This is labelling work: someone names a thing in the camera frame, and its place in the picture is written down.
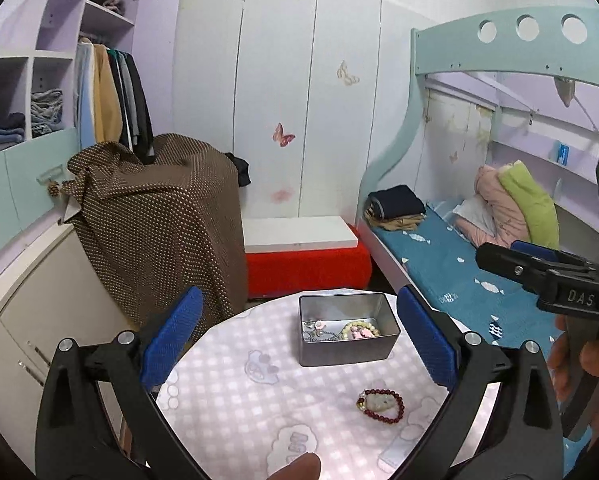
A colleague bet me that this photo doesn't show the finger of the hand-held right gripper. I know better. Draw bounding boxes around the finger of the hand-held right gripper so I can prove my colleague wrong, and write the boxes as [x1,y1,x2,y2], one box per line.
[475,242,563,303]
[510,240,599,273]

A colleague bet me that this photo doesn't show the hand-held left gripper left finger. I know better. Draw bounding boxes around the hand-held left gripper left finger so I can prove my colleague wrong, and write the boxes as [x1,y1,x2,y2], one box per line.
[35,286,211,480]

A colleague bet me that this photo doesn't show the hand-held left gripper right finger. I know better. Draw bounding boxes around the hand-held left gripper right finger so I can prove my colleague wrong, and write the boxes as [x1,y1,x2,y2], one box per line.
[396,285,564,480]

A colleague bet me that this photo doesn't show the yellow bead bracelet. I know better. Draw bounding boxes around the yellow bead bracelet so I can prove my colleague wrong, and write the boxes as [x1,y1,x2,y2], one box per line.
[341,320,383,340]

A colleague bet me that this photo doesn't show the dark red bead bracelet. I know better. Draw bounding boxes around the dark red bead bracelet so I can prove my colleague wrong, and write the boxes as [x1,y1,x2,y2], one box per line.
[356,388,405,426]

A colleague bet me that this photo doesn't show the grey metal tin box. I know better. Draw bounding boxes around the grey metal tin box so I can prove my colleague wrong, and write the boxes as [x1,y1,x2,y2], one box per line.
[298,292,401,368]

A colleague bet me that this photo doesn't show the silver chain necklace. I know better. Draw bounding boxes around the silver chain necklace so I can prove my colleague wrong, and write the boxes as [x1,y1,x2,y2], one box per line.
[303,320,346,344]

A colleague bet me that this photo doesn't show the person's left hand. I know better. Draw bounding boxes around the person's left hand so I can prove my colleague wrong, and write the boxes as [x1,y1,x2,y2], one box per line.
[270,452,323,480]

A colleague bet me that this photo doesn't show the pink padded jacket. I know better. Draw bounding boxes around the pink padded jacket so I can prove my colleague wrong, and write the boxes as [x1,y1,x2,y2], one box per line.
[454,163,533,249]

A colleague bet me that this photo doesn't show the white pillow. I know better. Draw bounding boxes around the white pillow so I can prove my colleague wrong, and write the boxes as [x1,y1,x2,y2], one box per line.
[451,194,499,236]

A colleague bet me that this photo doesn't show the blue printed bed sheet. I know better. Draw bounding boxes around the blue printed bed sheet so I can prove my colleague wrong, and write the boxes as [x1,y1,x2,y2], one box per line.
[373,201,599,347]

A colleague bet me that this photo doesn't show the round table with checked cloth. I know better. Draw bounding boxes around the round table with checked cloth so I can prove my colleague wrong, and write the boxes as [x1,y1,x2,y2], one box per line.
[156,287,501,480]

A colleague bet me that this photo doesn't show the brown dotted cloth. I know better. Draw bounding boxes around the brown dotted cloth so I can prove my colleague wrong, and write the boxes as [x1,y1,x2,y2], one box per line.
[60,133,250,332]

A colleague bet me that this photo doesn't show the folded tan clothes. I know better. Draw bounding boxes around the folded tan clothes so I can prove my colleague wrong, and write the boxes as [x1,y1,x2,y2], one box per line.
[366,213,427,232]

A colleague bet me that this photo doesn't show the folded dark clothes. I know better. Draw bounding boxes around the folded dark clothes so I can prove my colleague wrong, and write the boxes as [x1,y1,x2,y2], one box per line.
[365,184,427,221]

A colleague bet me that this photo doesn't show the white low cabinet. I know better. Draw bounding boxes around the white low cabinet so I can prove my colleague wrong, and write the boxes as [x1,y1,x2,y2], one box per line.
[0,220,146,432]

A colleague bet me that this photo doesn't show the red bench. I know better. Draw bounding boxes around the red bench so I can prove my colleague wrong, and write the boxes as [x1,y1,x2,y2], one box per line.
[244,224,373,299]

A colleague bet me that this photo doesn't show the black cloth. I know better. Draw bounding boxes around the black cloth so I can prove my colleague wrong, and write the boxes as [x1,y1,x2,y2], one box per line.
[224,152,251,189]

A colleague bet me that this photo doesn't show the teal drawer unit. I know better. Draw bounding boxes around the teal drawer unit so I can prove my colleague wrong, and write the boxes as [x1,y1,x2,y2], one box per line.
[0,126,81,272]

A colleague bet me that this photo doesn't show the red butterfly sticker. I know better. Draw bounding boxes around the red butterfly sticker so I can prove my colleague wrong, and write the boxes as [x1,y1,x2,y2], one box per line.
[271,122,297,147]

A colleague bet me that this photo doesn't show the dark hanging coats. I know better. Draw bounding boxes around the dark hanging coats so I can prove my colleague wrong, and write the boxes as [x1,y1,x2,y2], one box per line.
[106,47,155,164]

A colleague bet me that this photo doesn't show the tan hanging coat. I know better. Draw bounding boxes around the tan hanging coat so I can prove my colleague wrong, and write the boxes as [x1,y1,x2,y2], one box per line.
[92,43,124,147]

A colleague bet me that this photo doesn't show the beige butterfly sticker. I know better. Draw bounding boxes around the beige butterfly sticker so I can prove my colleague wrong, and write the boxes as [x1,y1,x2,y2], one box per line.
[336,60,361,87]

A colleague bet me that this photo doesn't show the light blue hanging garment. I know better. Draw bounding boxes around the light blue hanging garment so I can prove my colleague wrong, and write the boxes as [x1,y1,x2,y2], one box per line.
[74,41,98,149]

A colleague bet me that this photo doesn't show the folded grey clothes pile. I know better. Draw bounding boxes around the folded grey clothes pile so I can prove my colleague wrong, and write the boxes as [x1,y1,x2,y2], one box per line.
[30,88,64,137]

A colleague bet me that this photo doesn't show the white wardrobe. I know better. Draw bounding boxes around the white wardrobe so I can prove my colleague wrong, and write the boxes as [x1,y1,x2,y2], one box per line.
[171,0,431,222]

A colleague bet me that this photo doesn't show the purple shelf unit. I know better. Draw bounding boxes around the purple shelf unit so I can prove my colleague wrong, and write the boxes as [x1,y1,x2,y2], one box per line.
[0,0,181,161]

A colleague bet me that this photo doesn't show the teal bunk bed frame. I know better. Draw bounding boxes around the teal bunk bed frame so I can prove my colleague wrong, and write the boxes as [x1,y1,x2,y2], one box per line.
[356,6,599,291]

